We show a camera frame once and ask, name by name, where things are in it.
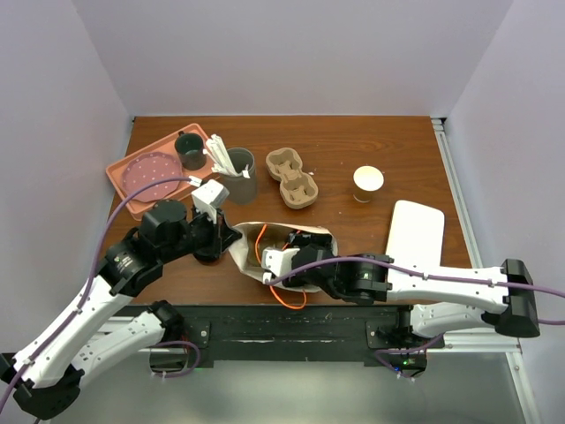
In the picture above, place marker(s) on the pink polka dot plate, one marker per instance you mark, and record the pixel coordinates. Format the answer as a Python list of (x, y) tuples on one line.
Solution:
[(147, 168)]

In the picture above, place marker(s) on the white plastic stirrer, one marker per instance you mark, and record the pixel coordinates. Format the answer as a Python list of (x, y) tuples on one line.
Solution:
[(245, 173)]

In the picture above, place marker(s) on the grey cylindrical utensil holder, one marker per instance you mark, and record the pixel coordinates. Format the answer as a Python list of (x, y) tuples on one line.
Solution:
[(242, 191)]

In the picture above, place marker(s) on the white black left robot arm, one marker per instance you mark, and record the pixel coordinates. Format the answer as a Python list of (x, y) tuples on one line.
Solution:
[(47, 376)]

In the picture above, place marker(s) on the cream paper takeout bag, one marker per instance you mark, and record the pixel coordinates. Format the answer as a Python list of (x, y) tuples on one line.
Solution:
[(257, 236)]

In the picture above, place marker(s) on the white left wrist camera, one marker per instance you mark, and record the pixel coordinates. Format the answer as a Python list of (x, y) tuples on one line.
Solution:
[(209, 197)]

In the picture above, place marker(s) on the white rectangular plate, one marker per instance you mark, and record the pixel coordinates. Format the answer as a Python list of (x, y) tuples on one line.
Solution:
[(416, 234)]

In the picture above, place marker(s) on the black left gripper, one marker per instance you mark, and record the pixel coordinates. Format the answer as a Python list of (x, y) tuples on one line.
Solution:
[(222, 236)]

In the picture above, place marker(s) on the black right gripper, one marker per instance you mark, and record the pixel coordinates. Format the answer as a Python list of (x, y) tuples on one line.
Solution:
[(316, 239)]

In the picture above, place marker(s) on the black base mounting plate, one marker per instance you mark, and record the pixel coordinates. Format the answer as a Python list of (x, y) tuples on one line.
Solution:
[(273, 333)]

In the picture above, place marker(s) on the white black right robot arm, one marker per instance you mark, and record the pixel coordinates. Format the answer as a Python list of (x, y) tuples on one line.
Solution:
[(501, 298)]

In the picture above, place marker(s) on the cardboard two-cup carrier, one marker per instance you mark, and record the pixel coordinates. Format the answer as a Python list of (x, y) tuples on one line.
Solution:
[(296, 187)]

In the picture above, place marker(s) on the dark green mug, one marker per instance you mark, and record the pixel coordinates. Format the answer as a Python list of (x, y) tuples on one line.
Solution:
[(190, 150)]

